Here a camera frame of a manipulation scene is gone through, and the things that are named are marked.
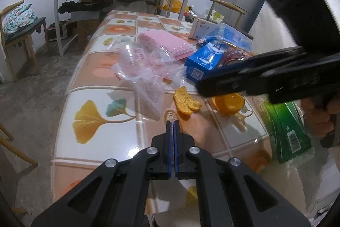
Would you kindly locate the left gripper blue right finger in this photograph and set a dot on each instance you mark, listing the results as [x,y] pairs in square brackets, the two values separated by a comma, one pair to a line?
[229,192]

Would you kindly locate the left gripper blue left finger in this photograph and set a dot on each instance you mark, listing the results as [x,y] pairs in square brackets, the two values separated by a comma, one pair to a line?
[115,193]

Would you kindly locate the green plastic bottle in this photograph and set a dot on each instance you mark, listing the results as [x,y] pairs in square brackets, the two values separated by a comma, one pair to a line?
[290,143]

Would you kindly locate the red drink can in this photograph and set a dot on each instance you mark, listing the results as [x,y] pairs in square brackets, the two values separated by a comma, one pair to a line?
[234,55]

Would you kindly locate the blue plastic package bag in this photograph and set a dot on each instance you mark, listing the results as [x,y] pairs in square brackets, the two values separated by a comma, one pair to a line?
[226,33]

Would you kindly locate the orange peel piece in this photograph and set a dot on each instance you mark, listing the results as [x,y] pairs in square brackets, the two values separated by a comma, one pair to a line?
[185,104]

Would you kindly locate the blue toothpaste box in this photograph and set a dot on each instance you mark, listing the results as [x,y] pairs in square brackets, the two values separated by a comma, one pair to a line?
[204,60]

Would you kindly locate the white yellow medicine box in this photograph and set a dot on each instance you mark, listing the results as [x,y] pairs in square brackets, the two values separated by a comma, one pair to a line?
[202,28]

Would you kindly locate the clear plastic bag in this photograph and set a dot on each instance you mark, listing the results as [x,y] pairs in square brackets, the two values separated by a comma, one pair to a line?
[150,71]

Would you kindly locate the person's right hand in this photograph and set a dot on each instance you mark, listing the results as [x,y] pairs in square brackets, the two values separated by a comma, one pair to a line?
[319,120]

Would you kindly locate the orange fruit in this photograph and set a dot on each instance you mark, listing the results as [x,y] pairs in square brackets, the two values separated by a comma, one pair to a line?
[228,104]

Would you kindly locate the wooden chair black seat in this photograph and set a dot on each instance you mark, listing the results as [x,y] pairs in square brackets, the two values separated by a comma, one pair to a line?
[229,13]

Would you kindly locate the patterned tablecloth dining table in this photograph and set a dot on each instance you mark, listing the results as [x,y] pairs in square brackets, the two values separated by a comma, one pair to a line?
[124,89]

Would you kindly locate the pink cloth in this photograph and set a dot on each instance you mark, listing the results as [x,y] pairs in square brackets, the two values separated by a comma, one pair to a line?
[177,47]

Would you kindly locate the yellow plastic bag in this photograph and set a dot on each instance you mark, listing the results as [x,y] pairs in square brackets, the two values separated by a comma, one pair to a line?
[176,6]

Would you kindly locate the black clothes on shelf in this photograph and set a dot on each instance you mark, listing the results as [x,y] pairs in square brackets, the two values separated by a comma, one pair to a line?
[71,6]

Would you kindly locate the left chair with cushion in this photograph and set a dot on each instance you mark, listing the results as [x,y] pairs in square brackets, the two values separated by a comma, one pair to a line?
[22,38]

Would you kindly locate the floral cushion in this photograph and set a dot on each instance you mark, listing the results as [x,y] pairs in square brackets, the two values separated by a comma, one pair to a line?
[18,18]

